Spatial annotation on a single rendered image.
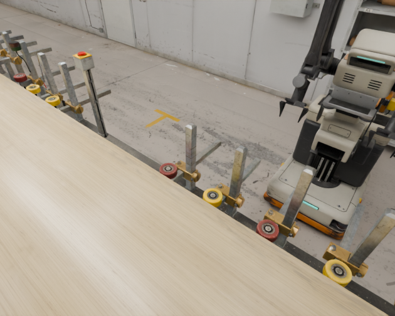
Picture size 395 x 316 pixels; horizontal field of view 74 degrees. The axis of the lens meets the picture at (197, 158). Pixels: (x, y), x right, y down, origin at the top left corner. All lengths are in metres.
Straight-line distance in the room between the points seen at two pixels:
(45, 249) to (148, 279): 0.37
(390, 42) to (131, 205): 1.35
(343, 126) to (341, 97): 0.19
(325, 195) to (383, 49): 1.06
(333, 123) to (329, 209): 0.64
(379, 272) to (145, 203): 1.72
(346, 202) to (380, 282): 0.54
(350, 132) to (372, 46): 0.49
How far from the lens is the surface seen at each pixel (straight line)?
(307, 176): 0.92
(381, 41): 1.56
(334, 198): 2.16
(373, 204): 2.71
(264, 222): 1.03
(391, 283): 2.29
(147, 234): 0.99
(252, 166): 1.35
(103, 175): 1.23
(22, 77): 2.33
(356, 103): 1.66
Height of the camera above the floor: 1.72
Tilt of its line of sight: 41 degrees down
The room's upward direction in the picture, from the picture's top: 2 degrees clockwise
